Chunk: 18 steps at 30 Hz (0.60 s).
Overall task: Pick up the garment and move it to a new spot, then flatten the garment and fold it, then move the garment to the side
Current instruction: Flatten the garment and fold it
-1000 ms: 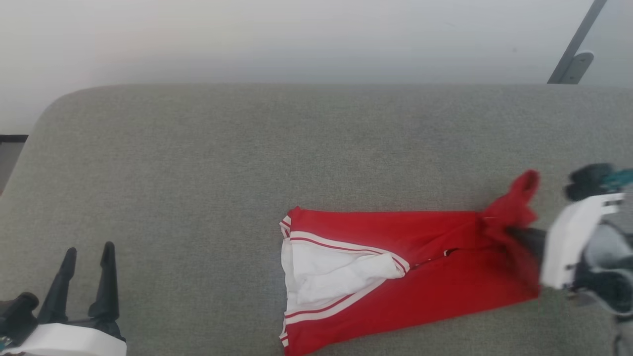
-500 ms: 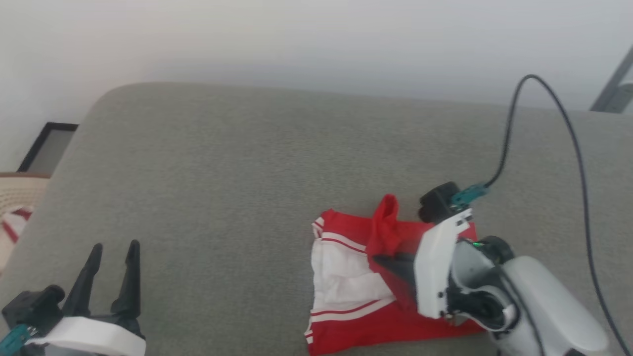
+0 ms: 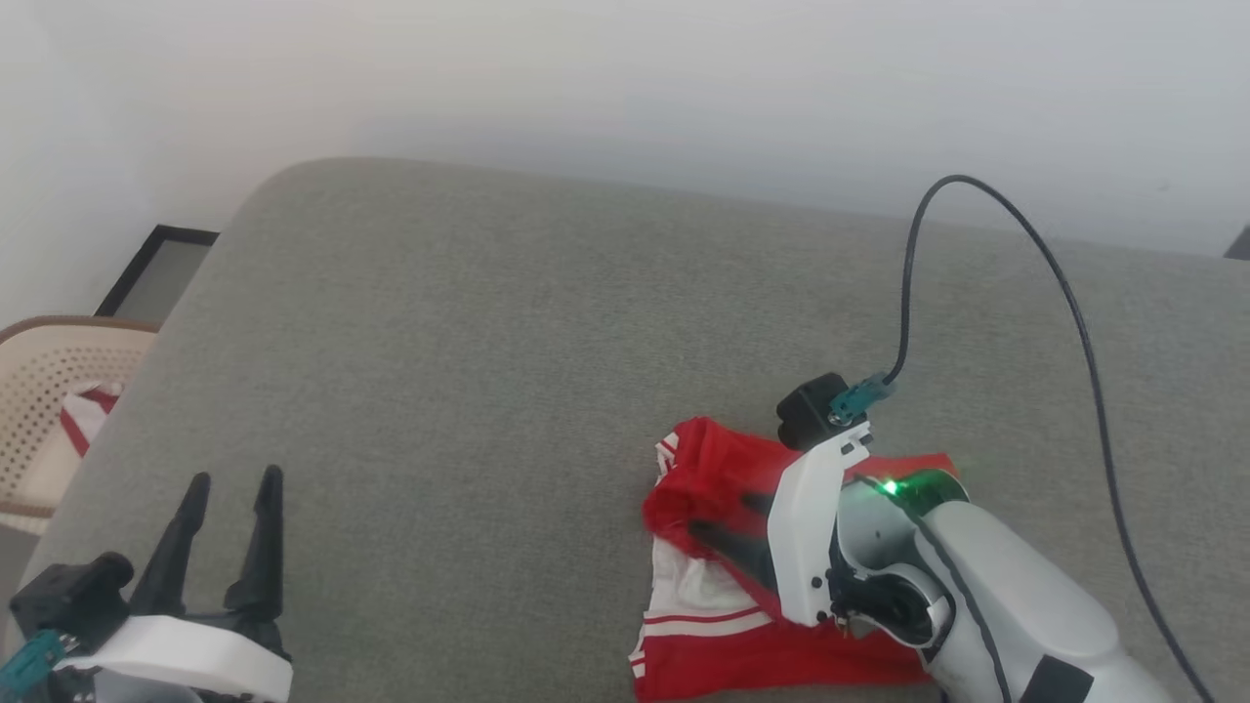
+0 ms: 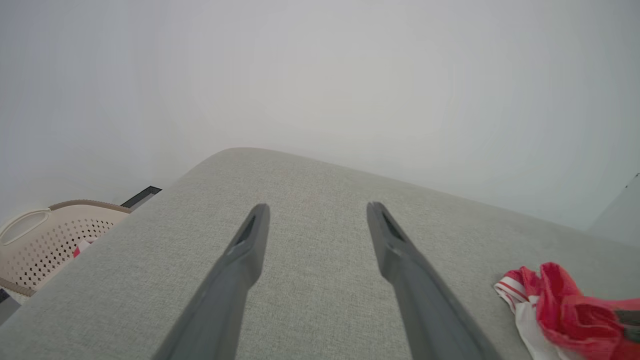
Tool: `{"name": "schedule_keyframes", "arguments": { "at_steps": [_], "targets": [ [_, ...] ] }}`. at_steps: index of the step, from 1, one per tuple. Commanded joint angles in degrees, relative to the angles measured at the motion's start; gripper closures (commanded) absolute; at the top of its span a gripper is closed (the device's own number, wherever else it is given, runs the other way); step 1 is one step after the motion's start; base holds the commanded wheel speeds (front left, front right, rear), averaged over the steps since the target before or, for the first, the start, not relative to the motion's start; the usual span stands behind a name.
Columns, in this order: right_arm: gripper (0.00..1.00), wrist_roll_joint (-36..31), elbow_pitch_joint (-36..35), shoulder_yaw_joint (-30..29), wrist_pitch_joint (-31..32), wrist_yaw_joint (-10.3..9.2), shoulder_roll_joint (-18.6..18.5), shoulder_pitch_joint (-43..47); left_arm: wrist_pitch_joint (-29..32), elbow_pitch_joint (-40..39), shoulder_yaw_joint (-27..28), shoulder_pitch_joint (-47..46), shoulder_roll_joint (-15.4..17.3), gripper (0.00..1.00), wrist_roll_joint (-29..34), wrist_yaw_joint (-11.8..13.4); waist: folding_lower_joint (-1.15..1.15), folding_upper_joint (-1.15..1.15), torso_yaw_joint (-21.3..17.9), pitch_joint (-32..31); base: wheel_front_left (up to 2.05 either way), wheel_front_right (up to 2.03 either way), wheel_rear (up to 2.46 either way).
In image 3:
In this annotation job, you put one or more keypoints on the beige perforated laundry basket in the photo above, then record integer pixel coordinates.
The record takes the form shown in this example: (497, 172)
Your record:
(39, 371)

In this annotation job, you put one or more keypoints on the red white cloth in basket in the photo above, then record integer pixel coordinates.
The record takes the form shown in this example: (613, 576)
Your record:
(86, 415)

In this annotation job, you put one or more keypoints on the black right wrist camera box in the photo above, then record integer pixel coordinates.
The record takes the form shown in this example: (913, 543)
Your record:
(806, 410)

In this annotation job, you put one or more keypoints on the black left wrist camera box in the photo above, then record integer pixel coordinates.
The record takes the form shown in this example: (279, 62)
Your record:
(68, 596)

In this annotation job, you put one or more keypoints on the teal camera connector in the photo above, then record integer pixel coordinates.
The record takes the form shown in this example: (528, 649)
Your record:
(861, 398)
(27, 664)

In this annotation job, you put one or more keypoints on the red and white garment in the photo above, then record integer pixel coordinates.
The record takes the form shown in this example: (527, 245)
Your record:
(703, 664)

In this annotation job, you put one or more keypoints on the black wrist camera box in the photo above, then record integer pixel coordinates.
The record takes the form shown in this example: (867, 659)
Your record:
(806, 410)
(68, 596)

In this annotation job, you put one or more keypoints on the grey fabric sofa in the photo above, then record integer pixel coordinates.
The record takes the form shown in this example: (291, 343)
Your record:
(488, 371)

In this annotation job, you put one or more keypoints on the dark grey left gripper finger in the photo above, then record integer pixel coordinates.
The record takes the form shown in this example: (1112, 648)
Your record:
(171, 557)
(262, 566)

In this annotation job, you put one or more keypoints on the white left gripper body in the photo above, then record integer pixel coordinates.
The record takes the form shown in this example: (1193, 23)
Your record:
(186, 654)

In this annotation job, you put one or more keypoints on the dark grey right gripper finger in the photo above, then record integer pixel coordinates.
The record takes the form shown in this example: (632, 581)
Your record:
(742, 555)
(760, 506)

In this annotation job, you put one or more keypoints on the teal left camera connector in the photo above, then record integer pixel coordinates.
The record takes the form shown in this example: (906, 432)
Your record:
(27, 664)

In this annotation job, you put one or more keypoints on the black framed floor panel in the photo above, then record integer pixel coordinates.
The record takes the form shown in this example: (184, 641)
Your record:
(161, 273)

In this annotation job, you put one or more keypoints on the teal right camera connector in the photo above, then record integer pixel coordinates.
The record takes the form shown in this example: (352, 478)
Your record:
(861, 398)

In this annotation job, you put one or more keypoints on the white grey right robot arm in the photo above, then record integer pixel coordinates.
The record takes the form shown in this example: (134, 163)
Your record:
(1025, 596)

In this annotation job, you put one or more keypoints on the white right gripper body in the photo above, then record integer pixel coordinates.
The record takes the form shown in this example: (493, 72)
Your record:
(806, 527)

